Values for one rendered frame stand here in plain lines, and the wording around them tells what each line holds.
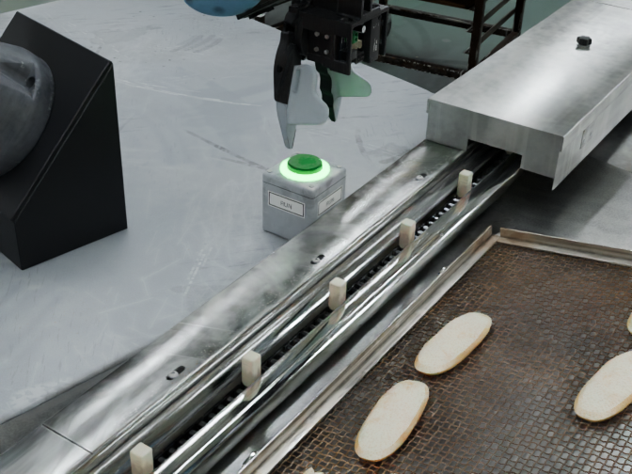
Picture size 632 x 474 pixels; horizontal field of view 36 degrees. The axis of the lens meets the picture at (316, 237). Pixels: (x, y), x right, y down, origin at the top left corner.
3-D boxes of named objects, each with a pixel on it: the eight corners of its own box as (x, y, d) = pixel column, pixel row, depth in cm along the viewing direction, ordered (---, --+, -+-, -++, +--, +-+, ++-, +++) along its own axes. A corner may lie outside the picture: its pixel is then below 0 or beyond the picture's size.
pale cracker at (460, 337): (464, 311, 86) (464, 301, 85) (502, 322, 83) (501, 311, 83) (402, 369, 79) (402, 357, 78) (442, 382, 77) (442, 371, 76)
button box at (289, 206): (296, 227, 118) (298, 146, 112) (351, 247, 114) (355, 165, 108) (256, 256, 112) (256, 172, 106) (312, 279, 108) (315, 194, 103)
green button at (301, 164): (300, 162, 110) (300, 150, 109) (329, 172, 108) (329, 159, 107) (279, 175, 107) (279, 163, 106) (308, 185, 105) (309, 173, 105)
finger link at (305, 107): (310, 162, 97) (331, 72, 94) (263, 146, 100) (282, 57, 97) (326, 160, 99) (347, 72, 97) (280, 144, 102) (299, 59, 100)
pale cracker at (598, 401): (623, 349, 78) (624, 337, 77) (669, 363, 76) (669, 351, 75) (560, 412, 72) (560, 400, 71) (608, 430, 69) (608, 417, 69)
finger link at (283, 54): (278, 104, 96) (296, 17, 94) (265, 101, 97) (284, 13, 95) (303, 103, 100) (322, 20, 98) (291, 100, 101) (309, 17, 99)
